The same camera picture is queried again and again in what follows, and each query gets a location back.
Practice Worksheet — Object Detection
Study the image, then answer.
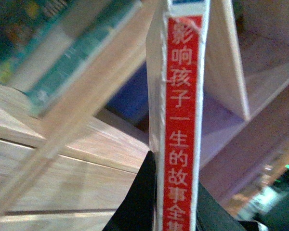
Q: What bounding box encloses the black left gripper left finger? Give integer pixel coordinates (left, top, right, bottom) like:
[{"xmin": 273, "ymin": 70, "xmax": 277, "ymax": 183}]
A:
[{"xmin": 103, "ymin": 151, "xmax": 157, "ymax": 231}]

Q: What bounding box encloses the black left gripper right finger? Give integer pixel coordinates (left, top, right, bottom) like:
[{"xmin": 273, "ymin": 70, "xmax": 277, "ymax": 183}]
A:
[{"xmin": 196, "ymin": 182, "xmax": 241, "ymax": 231}]

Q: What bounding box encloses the red spine white book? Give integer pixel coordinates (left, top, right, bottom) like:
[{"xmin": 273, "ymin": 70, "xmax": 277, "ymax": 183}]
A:
[{"xmin": 146, "ymin": 0, "xmax": 210, "ymax": 231}]

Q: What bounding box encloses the light wooden shelf cabinet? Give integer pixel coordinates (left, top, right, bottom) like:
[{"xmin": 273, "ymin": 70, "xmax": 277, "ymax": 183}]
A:
[{"xmin": 0, "ymin": 0, "xmax": 289, "ymax": 231}]

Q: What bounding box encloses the teal green book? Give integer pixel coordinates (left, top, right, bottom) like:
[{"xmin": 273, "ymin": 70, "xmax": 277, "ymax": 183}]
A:
[{"xmin": 0, "ymin": 0, "xmax": 141, "ymax": 116}]

